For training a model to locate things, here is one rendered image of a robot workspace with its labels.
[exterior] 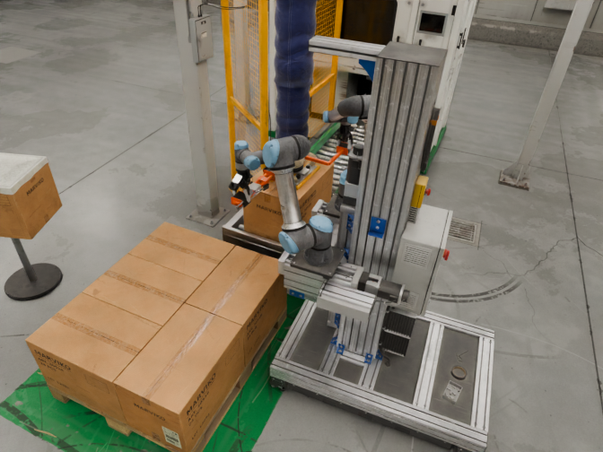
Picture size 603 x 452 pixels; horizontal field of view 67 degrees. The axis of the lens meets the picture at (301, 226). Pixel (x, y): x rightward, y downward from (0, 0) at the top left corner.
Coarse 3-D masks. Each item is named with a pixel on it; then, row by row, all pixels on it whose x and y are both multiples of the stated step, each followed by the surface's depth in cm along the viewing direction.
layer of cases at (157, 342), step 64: (128, 256) 300; (192, 256) 302; (256, 256) 305; (64, 320) 255; (128, 320) 257; (192, 320) 259; (256, 320) 276; (64, 384) 256; (128, 384) 225; (192, 384) 227; (192, 448) 241
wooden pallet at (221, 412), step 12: (276, 324) 320; (264, 348) 309; (252, 360) 301; (48, 384) 268; (240, 384) 282; (60, 396) 270; (72, 396) 262; (228, 396) 268; (228, 408) 274; (108, 420) 258; (216, 420) 267; (204, 432) 249; (204, 444) 254
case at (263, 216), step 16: (256, 176) 310; (320, 176) 313; (272, 192) 295; (304, 192) 296; (320, 192) 322; (256, 208) 305; (272, 208) 298; (304, 208) 303; (256, 224) 313; (272, 224) 306
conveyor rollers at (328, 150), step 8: (360, 128) 470; (336, 136) 453; (360, 136) 455; (328, 144) 440; (320, 152) 427; (328, 152) 425; (336, 152) 430; (328, 160) 417; (336, 160) 415; (344, 160) 421; (336, 168) 408; (344, 168) 405; (336, 176) 392; (336, 184) 384; (240, 224) 332
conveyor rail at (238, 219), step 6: (324, 126) 459; (318, 132) 449; (324, 132) 454; (312, 138) 437; (312, 144) 432; (240, 210) 338; (234, 216) 332; (240, 216) 332; (228, 222) 325; (234, 222) 326; (240, 222) 335
